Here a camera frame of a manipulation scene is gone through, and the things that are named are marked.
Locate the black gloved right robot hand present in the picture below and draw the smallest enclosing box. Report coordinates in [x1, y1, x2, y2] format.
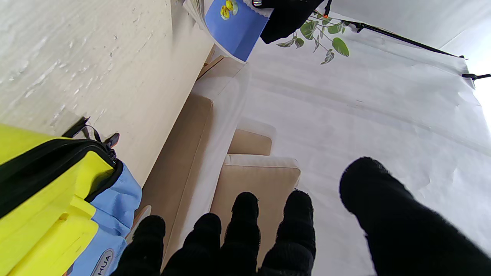
[111, 156, 491, 276]

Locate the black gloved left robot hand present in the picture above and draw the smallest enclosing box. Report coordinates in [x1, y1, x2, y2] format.
[252, 0, 326, 44]

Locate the blue and white duck book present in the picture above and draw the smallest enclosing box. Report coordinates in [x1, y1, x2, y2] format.
[183, 0, 274, 62]

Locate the blue and yellow school bag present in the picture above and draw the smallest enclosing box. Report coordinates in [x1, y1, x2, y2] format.
[0, 117, 142, 276]

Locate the variegated leaf plant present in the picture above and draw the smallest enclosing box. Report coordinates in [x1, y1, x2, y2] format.
[277, 11, 350, 65]

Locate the black backdrop crossbar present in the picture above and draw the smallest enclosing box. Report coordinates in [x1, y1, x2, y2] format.
[338, 18, 491, 81]

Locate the white sheer curtain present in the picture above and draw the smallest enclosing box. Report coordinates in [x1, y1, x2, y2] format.
[242, 0, 491, 276]

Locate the beige sofa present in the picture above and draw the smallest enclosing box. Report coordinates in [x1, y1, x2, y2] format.
[125, 57, 302, 276]

